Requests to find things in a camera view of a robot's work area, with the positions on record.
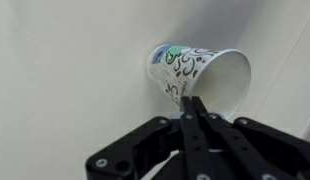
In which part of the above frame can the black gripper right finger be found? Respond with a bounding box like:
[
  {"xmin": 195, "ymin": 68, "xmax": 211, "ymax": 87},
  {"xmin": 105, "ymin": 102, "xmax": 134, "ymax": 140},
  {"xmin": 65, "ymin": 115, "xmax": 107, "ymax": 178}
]
[{"xmin": 191, "ymin": 96, "xmax": 310, "ymax": 180}]

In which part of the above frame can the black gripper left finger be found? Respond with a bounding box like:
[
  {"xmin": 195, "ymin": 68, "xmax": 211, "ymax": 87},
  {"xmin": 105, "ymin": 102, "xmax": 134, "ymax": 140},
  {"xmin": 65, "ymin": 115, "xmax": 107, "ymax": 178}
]
[{"xmin": 85, "ymin": 96, "xmax": 219, "ymax": 180}]

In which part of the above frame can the printed white paper cup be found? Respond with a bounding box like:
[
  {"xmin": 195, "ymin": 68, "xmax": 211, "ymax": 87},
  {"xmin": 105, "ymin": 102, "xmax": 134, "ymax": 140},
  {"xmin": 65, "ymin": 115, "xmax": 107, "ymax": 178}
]
[{"xmin": 146, "ymin": 43, "xmax": 253, "ymax": 121}]

